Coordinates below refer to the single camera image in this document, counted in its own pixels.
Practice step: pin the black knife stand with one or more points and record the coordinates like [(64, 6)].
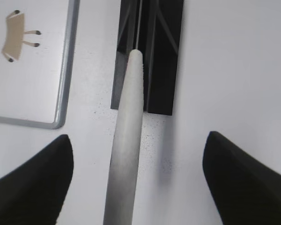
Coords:
[(154, 28)]

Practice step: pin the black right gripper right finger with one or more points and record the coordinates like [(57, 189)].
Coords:
[(245, 191)]

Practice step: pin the grey rimmed white cutting board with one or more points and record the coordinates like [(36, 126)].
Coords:
[(37, 39)]

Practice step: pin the white handled kitchen knife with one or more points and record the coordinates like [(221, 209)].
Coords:
[(125, 152)]

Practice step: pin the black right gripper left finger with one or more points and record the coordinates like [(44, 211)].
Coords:
[(34, 193)]

